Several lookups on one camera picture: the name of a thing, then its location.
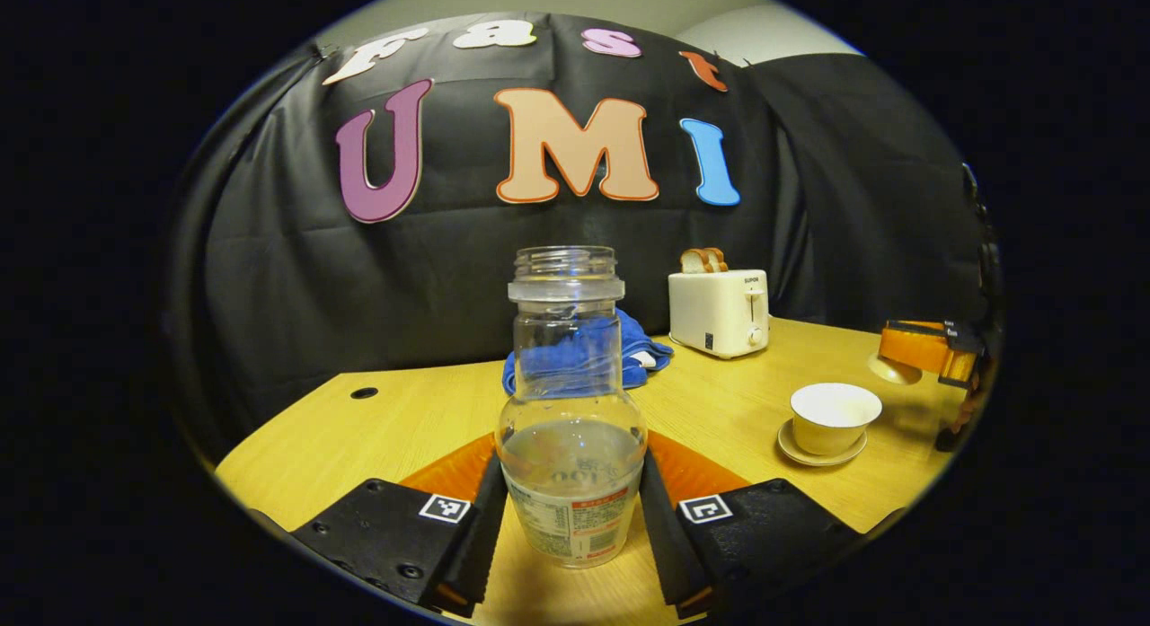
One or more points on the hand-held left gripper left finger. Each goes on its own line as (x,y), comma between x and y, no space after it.
(476,536)

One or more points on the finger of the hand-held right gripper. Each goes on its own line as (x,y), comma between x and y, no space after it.
(912,348)
(912,324)

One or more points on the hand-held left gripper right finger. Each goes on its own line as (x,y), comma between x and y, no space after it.
(665,545)

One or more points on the cream teacup lid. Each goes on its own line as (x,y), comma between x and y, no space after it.
(894,370)

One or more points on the cream teacup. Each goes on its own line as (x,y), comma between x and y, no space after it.
(831,424)

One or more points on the clear water bottle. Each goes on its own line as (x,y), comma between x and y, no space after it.
(570,464)

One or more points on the white toaster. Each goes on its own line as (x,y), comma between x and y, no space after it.
(714,312)

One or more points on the blue towel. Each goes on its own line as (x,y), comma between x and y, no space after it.
(642,343)

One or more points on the bread slice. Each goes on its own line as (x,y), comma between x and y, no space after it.
(692,261)
(718,259)

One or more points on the black backdrop cloth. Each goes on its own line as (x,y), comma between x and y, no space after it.
(296,294)

